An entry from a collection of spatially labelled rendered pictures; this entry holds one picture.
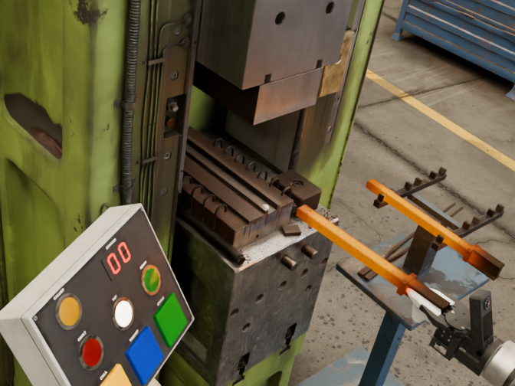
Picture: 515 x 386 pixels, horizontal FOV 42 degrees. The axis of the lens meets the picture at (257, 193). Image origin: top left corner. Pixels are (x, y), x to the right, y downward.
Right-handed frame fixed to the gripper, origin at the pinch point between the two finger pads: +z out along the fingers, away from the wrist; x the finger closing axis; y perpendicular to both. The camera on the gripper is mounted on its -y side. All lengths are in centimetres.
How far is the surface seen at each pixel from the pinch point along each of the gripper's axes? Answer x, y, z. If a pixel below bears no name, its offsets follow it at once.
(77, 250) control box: -58, -11, 37
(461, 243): 37.6, 10.7, 7.5
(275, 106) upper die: -6.4, -23.3, 42.2
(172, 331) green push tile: -45, 7, 24
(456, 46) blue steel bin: 360, 90, 182
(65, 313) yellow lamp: -67, -10, 26
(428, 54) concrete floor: 362, 107, 203
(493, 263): 36.5, 9.5, -2.0
